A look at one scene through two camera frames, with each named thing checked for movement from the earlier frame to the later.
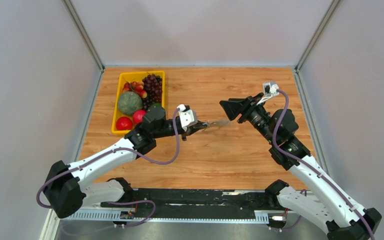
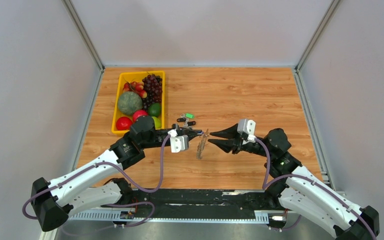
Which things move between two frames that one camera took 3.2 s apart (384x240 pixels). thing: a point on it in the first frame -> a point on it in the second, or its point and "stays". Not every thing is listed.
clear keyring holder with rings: x=221 y=122 -> x=202 y=144
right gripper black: x=234 y=107 -> x=232 y=143
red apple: x=138 y=115 stays
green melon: x=129 y=102 stays
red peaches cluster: x=137 y=87 stays
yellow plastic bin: x=135 y=76 stays
